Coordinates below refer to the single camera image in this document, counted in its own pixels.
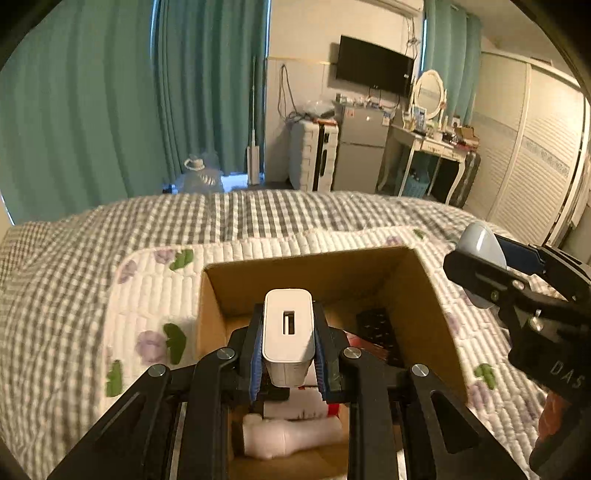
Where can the light blue earbuds case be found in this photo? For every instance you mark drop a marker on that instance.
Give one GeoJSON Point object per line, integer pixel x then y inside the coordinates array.
{"type": "Point", "coordinates": [480, 241]}

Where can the black wall television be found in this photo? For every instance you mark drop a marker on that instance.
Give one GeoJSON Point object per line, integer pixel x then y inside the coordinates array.
{"type": "Point", "coordinates": [374, 66]}

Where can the white USB wall charger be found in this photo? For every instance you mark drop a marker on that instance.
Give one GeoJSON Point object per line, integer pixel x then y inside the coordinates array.
{"type": "Point", "coordinates": [288, 336]}

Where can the oval vanity mirror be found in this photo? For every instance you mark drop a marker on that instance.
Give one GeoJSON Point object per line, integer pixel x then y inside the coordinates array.
{"type": "Point", "coordinates": [429, 94]}

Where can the grey checked bed cover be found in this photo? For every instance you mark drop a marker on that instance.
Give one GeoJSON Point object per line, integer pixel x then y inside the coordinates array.
{"type": "Point", "coordinates": [56, 278]}

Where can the grey small refrigerator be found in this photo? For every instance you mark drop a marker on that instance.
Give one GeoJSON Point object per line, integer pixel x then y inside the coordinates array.
{"type": "Point", "coordinates": [363, 134]}

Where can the blue laundry basket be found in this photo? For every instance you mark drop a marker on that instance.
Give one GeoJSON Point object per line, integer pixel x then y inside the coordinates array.
{"type": "Point", "coordinates": [416, 187]}

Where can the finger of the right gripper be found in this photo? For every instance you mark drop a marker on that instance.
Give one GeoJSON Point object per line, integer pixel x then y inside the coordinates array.
{"type": "Point", "coordinates": [501, 287]}
{"type": "Point", "coordinates": [566, 274]}

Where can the white suitcase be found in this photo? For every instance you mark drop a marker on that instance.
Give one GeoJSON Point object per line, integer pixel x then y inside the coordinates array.
{"type": "Point", "coordinates": [313, 150]}

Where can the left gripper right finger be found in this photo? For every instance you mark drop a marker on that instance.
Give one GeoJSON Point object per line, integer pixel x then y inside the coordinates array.
{"type": "Point", "coordinates": [403, 418]}

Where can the white dressing table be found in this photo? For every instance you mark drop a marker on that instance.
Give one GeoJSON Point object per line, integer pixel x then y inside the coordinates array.
{"type": "Point", "coordinates": [412, 154]}

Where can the person right hand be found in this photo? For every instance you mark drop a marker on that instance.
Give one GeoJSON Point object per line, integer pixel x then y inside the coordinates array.
{"type": "Point", "coordinates": [551, 418]}

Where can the teal curtain panel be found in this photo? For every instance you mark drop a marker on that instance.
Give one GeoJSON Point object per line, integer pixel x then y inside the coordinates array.
{"type": "Point", "coordinates": [79, 120]}
{"type": "Point", "coordinates": [203, 55]}

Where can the white mop pole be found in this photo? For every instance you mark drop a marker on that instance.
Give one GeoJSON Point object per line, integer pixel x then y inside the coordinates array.
{"type": "Point", "coordinates": [252, 150]}

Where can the teal curtain left panel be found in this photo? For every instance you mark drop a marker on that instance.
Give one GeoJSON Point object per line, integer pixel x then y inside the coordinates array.
{"type": "Point", "coordinates": [79, 120]}

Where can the white bottle red cap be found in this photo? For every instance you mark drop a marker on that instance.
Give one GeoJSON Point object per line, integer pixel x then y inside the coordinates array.
{"type": "Point", "coordinates": [303, 403]}

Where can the open cardboard box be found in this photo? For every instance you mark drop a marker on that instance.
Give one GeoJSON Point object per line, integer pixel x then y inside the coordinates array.
{"type": "Point", "coordinates": [344, 283]}

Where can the pink rose tin case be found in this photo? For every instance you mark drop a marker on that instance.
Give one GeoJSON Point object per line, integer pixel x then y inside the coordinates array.
{"type": "Point", "coordinates": [374, 349]}

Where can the clear water jug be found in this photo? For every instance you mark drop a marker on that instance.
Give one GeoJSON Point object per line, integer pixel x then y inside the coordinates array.
{"type": "Point", "coordinates": [198, 178]}

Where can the white wall air conditioner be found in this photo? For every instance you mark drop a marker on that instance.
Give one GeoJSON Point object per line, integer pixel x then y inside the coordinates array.
{"type": "Point", "coordinates": [408, 7]}

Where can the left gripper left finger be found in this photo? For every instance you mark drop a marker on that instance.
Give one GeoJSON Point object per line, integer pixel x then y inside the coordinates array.
{"type": "Point", "coordinates": [173, 422]}

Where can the teal curtain right window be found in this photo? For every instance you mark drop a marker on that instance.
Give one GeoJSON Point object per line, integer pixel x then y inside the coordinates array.
{"type": "Point", "coordinates": [452, 43]}

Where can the floral quilted white mat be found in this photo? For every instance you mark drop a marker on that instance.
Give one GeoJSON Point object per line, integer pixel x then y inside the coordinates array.
{"type": "Point", "coordinates": [152, 318]}

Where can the white plug night light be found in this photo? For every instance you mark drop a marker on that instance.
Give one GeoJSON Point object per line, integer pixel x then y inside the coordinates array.
{"type": "Point", "coordinates": [266, 439]}

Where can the black TV remote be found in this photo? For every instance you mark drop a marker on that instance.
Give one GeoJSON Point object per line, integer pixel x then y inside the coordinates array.
{"type": "Point", "coordinates": [374, 325]}

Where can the teal curtain middle panel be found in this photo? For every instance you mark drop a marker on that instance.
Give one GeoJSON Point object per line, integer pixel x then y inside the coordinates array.
{"type": "Point", "coordinates": [203, 55]}

